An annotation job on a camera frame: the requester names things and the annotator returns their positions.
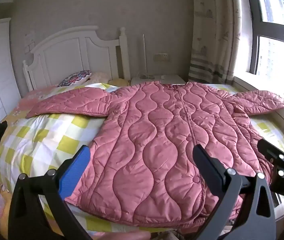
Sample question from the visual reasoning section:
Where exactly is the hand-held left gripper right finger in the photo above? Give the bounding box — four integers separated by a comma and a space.
192, 144, 277, 240

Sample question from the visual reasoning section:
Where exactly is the dark framed window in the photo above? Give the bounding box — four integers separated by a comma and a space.
242, 0, 284, 80

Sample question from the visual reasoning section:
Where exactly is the white bed headboard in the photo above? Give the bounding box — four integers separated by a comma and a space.
22, 26, 131, 92

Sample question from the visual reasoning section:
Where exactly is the window sill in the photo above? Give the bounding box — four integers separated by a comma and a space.
232, 75, 284, 135

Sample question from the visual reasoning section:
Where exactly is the pink quilted jacket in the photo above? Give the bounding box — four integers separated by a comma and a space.
26, 81, 284, 229

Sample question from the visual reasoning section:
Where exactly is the white nightstand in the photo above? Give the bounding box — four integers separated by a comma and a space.
131, 74, 186, 86

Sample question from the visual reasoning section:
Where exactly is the printed striped curtain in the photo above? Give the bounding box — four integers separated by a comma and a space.
189, 0, 250, 85

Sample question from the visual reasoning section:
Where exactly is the slim white table lamp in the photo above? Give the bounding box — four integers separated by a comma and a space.
137, 34, 155, 79

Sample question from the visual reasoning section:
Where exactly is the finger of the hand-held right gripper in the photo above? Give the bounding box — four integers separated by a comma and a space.
257, 138, 284, 179

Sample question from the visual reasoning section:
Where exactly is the colourful patterned pillow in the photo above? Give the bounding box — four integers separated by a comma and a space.
57, 70, 92, 87

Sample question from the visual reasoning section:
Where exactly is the yellow white checkered blanket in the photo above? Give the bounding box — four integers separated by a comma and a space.
0, 82, 284, 235

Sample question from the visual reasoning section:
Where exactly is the yellow pillow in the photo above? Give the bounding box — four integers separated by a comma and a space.
108, 78, 129, 87

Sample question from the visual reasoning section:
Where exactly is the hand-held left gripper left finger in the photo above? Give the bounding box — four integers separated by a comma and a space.
8, 144, 92, 240

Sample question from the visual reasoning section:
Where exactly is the pale pink checkered pillow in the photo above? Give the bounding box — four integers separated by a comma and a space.
89, 72, 112, 83

